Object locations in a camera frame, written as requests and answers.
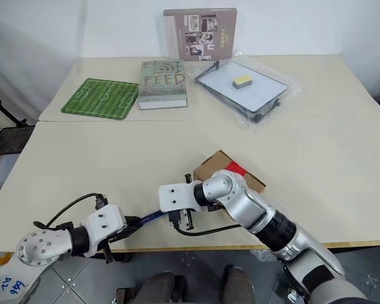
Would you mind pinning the red tape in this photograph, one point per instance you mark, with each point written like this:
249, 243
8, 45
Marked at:
237, 168

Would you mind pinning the black tripod stand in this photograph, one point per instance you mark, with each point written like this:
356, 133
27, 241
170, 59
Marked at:
3, 109

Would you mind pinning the dark rounded shape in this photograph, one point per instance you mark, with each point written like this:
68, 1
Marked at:
160, 288
244, 285

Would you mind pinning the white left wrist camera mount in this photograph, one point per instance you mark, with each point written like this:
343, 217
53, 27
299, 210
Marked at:
103, 221

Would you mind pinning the green soccer field mat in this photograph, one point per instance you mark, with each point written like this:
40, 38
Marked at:
101, 98

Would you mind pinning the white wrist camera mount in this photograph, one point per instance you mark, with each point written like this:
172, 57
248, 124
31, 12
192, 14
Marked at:
177, 194
103, 221

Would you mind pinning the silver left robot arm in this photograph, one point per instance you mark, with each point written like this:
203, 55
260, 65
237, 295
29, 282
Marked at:
35, 247

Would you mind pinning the thick FEED book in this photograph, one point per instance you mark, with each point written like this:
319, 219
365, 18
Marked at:
163, 84

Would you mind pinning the brown photo album box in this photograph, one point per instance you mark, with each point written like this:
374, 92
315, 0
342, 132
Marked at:
206, 33

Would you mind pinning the whiteboard in plastic bag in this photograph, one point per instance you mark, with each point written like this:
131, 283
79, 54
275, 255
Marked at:
291, 85

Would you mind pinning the yellow sponge eraser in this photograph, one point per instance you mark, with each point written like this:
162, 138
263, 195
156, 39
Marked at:
242, 81

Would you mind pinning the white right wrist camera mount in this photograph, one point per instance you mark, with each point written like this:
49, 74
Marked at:
177, 194

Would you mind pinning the black mesh panel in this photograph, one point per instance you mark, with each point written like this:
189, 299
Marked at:
9, 139

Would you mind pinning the black framed whiteboard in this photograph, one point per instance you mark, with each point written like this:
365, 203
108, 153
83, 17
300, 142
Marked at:
240, 87

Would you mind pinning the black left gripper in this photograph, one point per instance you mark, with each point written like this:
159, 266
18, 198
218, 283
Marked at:
109, 253

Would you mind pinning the crumpled clear plastic wrap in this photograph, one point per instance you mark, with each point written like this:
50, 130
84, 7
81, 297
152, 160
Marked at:
266, 255

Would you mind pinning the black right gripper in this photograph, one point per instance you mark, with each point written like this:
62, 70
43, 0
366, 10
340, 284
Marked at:
181, 218

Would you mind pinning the brown cardboard box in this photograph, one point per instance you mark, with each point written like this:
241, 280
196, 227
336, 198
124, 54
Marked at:
212, 163

